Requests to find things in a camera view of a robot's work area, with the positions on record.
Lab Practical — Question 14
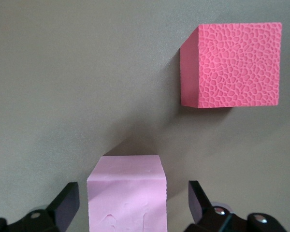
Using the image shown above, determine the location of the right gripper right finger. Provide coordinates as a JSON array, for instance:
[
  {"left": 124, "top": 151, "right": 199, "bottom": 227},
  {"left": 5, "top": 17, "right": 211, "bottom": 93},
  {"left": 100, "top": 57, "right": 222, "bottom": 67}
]
[{"left": 188, "top": 180, "right": 235, "bottom": 232}]

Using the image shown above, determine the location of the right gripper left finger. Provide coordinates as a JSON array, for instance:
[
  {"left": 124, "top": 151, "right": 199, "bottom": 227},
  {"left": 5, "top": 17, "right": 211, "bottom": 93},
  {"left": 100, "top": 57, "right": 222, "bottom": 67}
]
[{"left": 24, "top": 181, "right": 81, "bottom": 232}]

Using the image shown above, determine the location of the pink foam cube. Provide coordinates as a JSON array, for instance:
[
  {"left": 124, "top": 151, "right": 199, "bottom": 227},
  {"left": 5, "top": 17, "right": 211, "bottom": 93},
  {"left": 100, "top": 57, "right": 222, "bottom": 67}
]
[{"left": 86, "top": 155, "right": 169, "bottom": 232}]

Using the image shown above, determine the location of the red foam cube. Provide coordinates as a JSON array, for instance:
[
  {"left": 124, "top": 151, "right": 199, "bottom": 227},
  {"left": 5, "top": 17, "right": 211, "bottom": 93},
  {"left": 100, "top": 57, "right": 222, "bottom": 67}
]
[{"left": 179, "top": 21, "right": 283, "bottom": 109}]

